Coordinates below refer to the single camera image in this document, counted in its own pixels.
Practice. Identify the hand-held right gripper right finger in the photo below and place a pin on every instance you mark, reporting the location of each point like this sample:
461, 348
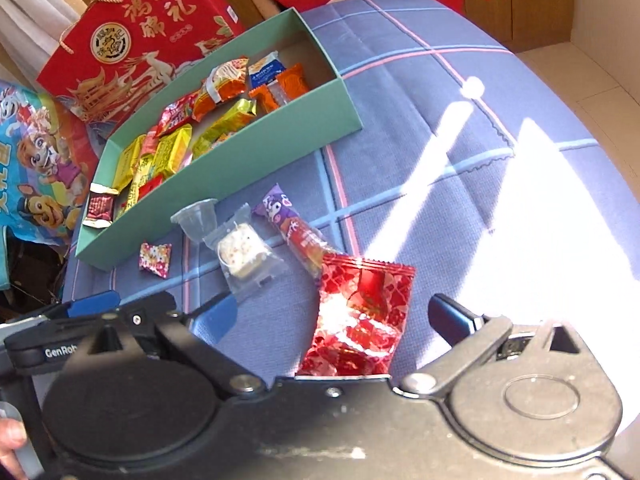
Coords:
452, 317

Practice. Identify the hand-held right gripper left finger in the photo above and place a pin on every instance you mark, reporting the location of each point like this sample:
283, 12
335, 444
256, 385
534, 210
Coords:
217, 317

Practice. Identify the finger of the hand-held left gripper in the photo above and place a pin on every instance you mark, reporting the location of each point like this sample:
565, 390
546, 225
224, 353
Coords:
92, 305

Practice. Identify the shiny red patterned packet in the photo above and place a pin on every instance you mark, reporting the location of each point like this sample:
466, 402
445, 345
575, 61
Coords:
357, 315

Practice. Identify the yellow black-lined snack packet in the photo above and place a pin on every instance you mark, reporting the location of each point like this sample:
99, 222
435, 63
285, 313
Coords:
127, 162

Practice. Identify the yellow square snack packet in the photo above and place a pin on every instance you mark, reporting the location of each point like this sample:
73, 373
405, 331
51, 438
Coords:
172, 152

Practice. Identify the yellow foil snack packet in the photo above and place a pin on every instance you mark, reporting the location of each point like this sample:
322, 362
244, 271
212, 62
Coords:
225, 125

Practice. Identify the green cardboard box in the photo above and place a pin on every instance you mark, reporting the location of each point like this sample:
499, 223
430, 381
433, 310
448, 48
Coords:
300, 120

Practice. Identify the orange snack packet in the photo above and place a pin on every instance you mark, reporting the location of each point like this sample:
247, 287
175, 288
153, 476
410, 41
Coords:
290, 82

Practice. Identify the person's left hand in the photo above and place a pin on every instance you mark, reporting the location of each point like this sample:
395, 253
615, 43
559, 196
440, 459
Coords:
10, 437

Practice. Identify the clear-wrapped white snack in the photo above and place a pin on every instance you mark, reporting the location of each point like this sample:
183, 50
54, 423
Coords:
245, 252

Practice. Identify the small pink-red candy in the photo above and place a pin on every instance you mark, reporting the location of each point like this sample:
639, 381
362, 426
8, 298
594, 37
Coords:
156, 260

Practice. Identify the dark red small candy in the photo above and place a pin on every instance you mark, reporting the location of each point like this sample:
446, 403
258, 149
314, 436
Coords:
100, 207

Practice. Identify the clear plastic jelly cup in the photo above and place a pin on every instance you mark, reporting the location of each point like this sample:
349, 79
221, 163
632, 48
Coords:
195, 220

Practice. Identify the purple snack stick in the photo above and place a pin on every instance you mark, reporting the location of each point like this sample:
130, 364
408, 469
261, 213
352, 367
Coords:
295, 232

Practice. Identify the yellow red-print snack packet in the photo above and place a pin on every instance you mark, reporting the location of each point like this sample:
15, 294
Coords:
135, 185

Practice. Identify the small red snack packet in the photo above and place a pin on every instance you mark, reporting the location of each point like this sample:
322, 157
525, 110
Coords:
150, 187

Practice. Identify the cartoon printed bag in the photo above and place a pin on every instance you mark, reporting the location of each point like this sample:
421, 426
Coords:
45, 170

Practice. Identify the blue plaid bedsheet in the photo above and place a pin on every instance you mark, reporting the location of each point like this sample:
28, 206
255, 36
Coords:
425, 135

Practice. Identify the orange-red taped snack packet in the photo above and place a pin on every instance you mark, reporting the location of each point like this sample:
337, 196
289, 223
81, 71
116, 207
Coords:
220, 87

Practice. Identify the blue snack packet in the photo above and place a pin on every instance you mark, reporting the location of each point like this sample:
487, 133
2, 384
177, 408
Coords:
267, 67

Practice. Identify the red gift box gold print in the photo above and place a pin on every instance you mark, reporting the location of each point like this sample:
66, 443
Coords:
150, 30

